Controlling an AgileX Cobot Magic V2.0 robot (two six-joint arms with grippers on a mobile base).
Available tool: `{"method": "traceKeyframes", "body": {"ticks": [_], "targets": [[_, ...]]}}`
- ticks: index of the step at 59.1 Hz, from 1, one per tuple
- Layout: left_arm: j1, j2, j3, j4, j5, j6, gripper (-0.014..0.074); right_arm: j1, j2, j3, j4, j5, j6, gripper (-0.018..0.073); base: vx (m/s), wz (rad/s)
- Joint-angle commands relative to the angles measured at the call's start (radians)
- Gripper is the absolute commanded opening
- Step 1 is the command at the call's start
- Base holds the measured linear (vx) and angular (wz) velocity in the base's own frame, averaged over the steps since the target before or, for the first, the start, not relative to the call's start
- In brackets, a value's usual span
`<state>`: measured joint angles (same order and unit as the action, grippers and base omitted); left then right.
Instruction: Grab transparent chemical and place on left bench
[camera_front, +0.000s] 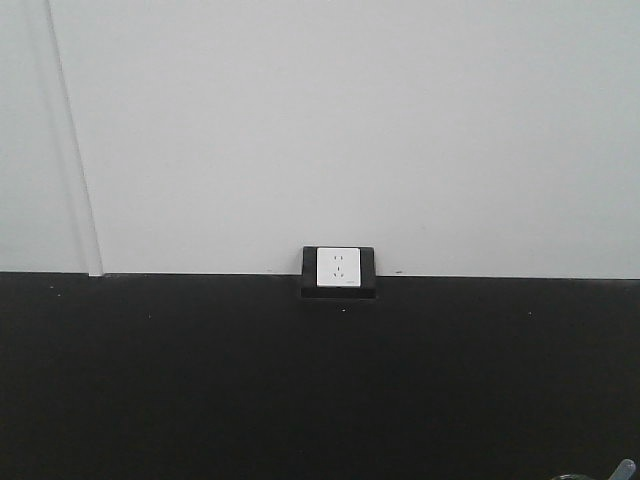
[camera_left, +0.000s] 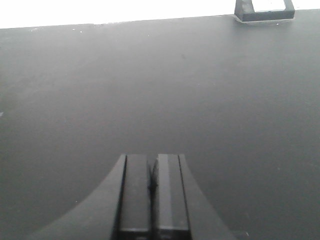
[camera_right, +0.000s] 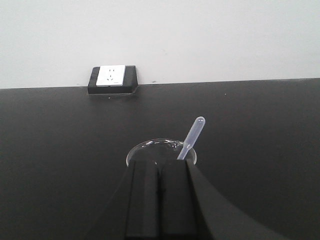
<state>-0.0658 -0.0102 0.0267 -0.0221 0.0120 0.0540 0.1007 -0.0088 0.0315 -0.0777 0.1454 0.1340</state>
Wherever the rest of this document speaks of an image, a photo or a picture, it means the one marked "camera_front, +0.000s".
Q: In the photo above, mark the white wall power socket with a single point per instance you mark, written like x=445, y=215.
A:
x=338, y=267

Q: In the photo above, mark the black socket housing box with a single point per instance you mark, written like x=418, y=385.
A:
x=309, y=289

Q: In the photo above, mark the clear glass beaker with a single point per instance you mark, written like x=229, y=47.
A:
x=625, y=470

